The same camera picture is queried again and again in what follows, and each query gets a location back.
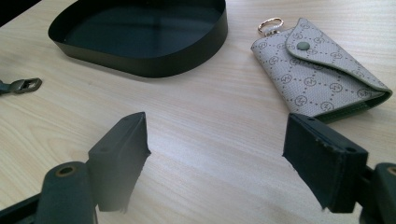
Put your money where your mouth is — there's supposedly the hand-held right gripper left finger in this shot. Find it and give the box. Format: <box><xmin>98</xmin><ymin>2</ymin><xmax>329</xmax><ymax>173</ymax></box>
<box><xmin>88</xmin><ymin>111</ymin><xmax>152</xmax><ymax>215</ymax></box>

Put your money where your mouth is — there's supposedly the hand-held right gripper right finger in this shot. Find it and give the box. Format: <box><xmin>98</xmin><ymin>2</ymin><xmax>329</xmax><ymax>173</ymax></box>
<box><xmin>282</xmin><ymin>112</ymin><xmax>370</xmax><ymax>215</ymax></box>

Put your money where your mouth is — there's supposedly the grey patterned key pouch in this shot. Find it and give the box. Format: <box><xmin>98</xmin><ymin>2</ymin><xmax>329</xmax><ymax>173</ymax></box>
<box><xmin>250</xmin><ymin>17</ymin><xmax>393</xmax><ymax>123</ymax></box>

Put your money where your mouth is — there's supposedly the dark strap keychain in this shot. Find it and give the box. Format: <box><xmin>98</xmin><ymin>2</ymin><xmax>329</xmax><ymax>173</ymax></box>
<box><xmin>0</xmin><ymin>77</ymin><xmax>43</xmax><ymax>96</ymax></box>

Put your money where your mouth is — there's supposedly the black key rack with tray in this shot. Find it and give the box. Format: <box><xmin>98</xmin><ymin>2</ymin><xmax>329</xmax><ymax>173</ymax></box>
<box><xmin>48</xmin><ymin>0</ymin><xmax>229</xmax><ymax>78</ymax></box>

